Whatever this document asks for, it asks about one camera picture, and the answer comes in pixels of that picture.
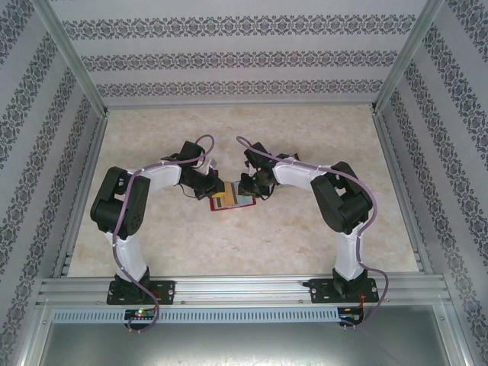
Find slotted grey cable duct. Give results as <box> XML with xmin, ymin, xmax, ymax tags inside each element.
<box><xmin>51</xmin><ymin>307</ymin><xmax>340</xmax><ymax>324</ymax></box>

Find aluminium mounting rail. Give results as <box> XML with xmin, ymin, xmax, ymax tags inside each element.
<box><xmin>36</xmin><ymin>274</ymin><xmax>453</xmax><ymax>306</ymax></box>

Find aluminium frame post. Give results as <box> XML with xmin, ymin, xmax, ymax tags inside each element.
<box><xmin>369</xmin><ymin>0</ymin><xmax>447</xmax><ymax>115</ymax></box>
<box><xmin>36</xmin><ymin>0</ymin><xmax>110</xmax><ymax>117</ymax></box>

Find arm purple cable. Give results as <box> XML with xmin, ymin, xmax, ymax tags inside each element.
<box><xmin>235</xmin><ymin>135</ymin><xmax>390</xmax><ymax>331</ymax></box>
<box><xmin>112</xmin><ymin>133</ymin><xmax>215</xmax><ymax>335</ymax></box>

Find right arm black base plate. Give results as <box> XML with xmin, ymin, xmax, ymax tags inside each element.
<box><xmin>309</xmin><ymin>278</ymin><xmax>380</xmax><ymax>305</ymax></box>

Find gold card with black stripe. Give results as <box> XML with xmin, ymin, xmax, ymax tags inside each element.
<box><xmin>213</xmin><ymin>181</ymin><xmax>240</xmax><ymax>210</ymax></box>

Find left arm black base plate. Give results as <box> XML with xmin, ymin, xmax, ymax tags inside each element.
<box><xmin>106</xmin><ymin>280</ymin><xmax>176</xmax><ymax>306</ymax></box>

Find red card holder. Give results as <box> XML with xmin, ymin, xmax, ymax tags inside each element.
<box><xmin>208</xmin><ymin>181</ymin><xmax>257</xmax><ymax>213</ymax></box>

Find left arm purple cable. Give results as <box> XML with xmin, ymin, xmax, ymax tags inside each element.
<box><xmin>112</xmin><ymin>133</ymin><xmax>215</xmax><ymax>335</ymax></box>

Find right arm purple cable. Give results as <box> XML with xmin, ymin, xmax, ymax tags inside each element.
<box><xmin>235</xmin><ymin>135</ymin><xmax>390</xmax><ymax>331</ymax></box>

